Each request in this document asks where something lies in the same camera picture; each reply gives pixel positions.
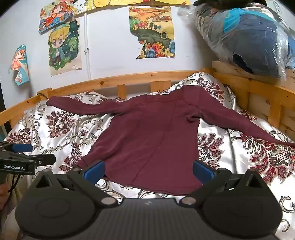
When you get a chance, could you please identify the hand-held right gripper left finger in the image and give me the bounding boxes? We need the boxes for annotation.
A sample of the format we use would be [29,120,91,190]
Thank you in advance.
[34,160,119,208]

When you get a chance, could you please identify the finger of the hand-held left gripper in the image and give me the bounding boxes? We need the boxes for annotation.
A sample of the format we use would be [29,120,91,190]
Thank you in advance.
[0,141,34,154]
[14,154,57,166]

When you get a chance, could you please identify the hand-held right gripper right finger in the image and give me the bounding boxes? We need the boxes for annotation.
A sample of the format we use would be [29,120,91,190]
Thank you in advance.
[180,160,265,207]

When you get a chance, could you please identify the maroon sweater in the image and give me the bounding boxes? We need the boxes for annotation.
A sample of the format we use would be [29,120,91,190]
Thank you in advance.
[46,86,295,195]

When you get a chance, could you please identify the person's beige clothing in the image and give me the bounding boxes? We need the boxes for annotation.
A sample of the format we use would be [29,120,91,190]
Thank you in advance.
[0,176,26,236]

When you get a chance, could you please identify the floral satin bedspread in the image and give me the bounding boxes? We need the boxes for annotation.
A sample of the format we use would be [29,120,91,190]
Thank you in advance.
[5,72,295,239]

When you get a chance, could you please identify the small cartoon figure poster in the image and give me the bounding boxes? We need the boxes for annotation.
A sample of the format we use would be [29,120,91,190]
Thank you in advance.
[8,44,30,86]

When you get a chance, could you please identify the blond cartoon figure poster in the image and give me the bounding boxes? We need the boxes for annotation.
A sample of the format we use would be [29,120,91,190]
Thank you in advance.
[48,20,83,77]

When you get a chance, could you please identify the orange-haired cartoon figure poster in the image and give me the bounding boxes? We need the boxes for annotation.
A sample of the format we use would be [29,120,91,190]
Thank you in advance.
[38,0,74,34]

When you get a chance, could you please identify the plastic bag with blue plush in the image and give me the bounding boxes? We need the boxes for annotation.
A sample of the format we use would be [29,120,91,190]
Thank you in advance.
[192,5,290,80]

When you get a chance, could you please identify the landscape drawing poster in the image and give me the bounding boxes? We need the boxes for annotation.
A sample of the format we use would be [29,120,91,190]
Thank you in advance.
[129,6,176,59]

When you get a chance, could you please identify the buildings drawing poster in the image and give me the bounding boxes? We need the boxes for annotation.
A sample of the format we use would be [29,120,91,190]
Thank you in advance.
[74,0,97,16]

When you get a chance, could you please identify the dark green cloth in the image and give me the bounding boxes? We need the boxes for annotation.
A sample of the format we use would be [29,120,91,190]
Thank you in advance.
[192,0,268,10]

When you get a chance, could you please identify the yellow drawing poster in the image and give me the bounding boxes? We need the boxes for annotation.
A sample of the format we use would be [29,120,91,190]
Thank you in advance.
[95,0,192,6]

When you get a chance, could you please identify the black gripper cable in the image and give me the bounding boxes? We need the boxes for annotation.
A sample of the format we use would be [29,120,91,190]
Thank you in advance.
[6,174,23,208]

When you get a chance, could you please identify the wooden bed frame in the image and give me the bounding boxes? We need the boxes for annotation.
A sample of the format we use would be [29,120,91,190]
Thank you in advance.
[0,60,295,148]

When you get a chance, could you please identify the white wall conduit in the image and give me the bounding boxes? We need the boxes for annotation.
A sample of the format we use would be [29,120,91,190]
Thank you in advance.
[84,13,92,80]

